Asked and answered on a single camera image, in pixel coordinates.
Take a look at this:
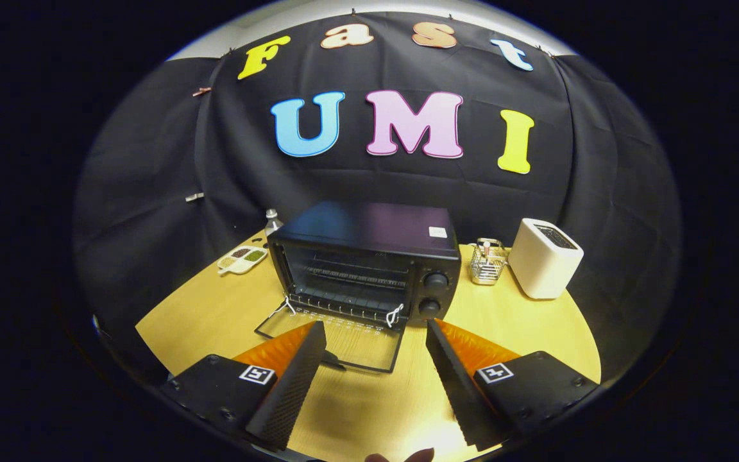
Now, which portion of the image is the wire mesh basket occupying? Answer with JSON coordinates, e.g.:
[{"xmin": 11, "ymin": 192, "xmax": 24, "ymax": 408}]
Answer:
[{"xmin": 470, "ymin": 238, "xmax": 508, "ymax": 286}]

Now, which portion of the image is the black toaster oven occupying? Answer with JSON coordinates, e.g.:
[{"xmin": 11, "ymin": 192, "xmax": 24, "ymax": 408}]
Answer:
[{"xmin": 254, "ymin": 201, "xmax": 462, "ymax": 374}]

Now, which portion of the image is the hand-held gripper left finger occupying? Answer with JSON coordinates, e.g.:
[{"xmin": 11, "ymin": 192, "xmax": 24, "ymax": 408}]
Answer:
[{"xmin": 159, "ymin": 321, "xmax": 327, "ymax": 452}]

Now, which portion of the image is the white toaster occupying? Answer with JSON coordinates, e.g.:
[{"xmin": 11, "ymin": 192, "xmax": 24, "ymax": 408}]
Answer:
[{"xmin": 509, "ymin": 218, "xmax": 584, "ymax": 300}]

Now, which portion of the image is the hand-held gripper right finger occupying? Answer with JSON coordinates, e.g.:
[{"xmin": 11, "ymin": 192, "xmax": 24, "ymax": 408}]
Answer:
[{"xmin": 425, "ymin": 319, "xmax": 601, "ymax": 452}]

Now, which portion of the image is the white divided spice tray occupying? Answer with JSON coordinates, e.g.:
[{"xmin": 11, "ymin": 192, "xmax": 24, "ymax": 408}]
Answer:
[{"xmin": 217, "ymin": 245, "xmax": 269, "ymax": 275}]

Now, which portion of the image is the black backdrop cloth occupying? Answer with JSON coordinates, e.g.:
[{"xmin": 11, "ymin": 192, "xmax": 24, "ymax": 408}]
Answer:
[{"xmin": 73, "ymin": 12, "xmax": 683, "ymax": 386}]

